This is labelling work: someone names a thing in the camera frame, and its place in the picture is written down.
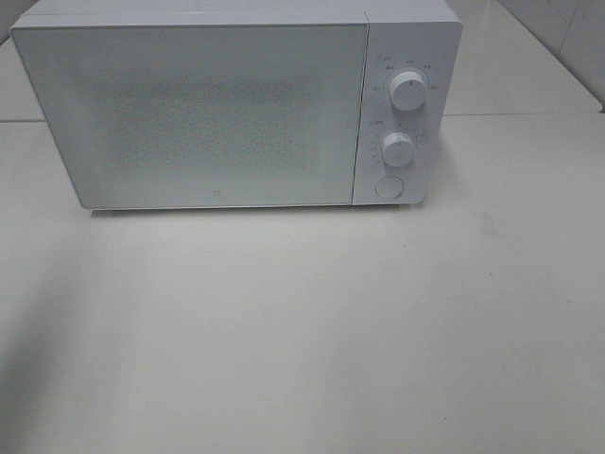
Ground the white control knob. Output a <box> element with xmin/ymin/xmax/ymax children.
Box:
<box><xmin>388</xmin><ymin>69</ymin><xmax>427</xmax><ymax>112</ymax></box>
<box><xmin>381</xmin><ymin>131</ymin><xmax>416</xmax><ymax>167</ymax></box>

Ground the white microwave door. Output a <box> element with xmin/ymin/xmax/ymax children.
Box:
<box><xmin>13</xmin><ymin>25</ymin><xmax>367</xmax><ymax>209</ymax></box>

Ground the white microwave oven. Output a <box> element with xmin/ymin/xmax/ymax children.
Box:
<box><xmin>10</xmin><ymin>1</ymin><xmax>463</xmax><ymax>210</ymax></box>

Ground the round door release button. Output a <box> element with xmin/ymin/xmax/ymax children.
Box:
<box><xmin>375</xmin><ymin>176</ymin><xmax>405</xmax><ymax>200</ymax></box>

